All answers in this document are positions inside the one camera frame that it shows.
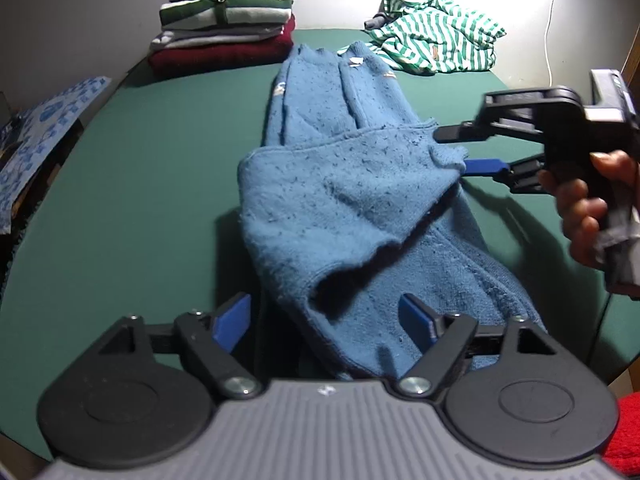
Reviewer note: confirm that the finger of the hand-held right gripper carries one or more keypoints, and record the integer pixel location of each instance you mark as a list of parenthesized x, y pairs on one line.
[(487, 166), (460, 132)]

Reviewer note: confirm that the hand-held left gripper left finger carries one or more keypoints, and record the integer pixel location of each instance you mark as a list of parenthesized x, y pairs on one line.
[(234, 320)]

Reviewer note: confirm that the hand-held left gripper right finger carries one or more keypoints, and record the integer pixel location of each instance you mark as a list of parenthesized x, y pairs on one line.
[(416, 317)]

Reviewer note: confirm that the blue knit sweater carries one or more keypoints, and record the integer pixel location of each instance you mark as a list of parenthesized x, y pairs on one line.
[(340, 195)]

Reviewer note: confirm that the person's right hand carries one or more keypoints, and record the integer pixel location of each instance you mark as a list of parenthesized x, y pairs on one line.
[(575, 215)]

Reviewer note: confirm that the wooden furniture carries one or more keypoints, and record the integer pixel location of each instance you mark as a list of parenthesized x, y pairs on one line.
[(631, 52)]

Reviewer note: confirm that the green white striped shirt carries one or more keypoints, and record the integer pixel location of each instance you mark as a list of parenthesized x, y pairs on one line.
[(440, 30)]

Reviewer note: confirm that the dark grey garment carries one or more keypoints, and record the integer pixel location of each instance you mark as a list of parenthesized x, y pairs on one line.
[(375, 21)]

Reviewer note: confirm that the green mat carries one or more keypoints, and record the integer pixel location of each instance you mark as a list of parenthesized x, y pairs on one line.
[(150, 185)]

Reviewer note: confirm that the person's red sweater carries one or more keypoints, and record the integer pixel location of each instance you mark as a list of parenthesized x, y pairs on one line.
[(625, 435)]

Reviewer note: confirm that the dark red folded sweater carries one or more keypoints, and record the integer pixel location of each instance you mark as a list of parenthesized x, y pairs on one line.
[(220, 55)]

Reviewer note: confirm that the green grey striped folded sweater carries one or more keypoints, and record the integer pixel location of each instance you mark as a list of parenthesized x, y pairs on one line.
[(235, 7)]

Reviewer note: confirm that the light grey folded garment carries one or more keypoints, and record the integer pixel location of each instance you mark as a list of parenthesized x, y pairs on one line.
[(215, 35)]

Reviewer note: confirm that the blue patterned cloth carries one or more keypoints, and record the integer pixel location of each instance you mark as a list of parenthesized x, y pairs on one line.
[(45, 130)]

